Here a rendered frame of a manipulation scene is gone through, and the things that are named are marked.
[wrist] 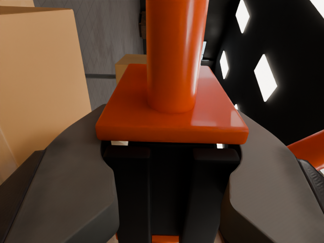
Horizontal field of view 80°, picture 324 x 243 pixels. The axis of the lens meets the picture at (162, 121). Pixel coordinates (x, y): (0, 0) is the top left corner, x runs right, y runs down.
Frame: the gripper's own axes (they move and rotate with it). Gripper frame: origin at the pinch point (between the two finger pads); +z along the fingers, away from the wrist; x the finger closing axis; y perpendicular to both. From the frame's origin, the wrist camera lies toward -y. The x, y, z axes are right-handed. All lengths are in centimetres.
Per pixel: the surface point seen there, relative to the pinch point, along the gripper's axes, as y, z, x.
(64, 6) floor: 6, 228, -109
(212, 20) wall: 83, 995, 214
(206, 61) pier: 289, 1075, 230
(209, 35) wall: 152, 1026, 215
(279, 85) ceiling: 171, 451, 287
